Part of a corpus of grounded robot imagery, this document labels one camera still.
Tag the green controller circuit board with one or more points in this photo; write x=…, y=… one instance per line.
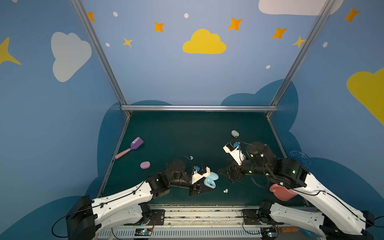
x=269, y=234
x=143, y=233

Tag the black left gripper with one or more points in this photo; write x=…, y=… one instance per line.
x=195, y=186

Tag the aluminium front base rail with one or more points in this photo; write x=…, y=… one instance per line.
x=210, y=216

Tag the pink toy watering can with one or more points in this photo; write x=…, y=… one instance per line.
x=282, y=193

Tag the purple pink toy scoop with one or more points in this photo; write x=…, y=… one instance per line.
x=135, y=144

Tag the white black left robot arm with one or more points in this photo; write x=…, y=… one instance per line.
x=89, y=217

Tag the blue toy garden fork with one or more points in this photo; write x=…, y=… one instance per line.
x=289, y=230

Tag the white earbud charging case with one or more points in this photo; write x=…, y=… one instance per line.
x=235, y=133

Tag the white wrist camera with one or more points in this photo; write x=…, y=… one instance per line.
x=200, y=173
x=234, y=149

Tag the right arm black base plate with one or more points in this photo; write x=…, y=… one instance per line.
x=255, y=217

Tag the purple earbud charging case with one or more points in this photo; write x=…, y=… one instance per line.
x=145, y=165

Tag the aluminium right corner post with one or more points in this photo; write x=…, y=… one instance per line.
x=318, y=25

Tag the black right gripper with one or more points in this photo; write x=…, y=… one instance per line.
x=233, y=171

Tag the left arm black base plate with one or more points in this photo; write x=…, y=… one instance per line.
x=157, y=218

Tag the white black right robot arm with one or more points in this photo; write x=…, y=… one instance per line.
x=334, y=220

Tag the aluminium corner post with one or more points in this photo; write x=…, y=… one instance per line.
x=318, y=25
x=87, y=24

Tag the aluminium back frame rail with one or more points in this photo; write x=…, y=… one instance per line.
x=199, y=108

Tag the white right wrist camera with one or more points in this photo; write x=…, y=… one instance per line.
x=234, y=149

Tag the aluminium left side rail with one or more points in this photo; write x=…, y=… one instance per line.
x=113, y=159

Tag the aluminium left corner post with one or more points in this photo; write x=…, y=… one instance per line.
x=87, y=24

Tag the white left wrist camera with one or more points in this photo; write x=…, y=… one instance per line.
x=200, y=173

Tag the light blue earbud charging case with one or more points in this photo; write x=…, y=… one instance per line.
x=209, y=181

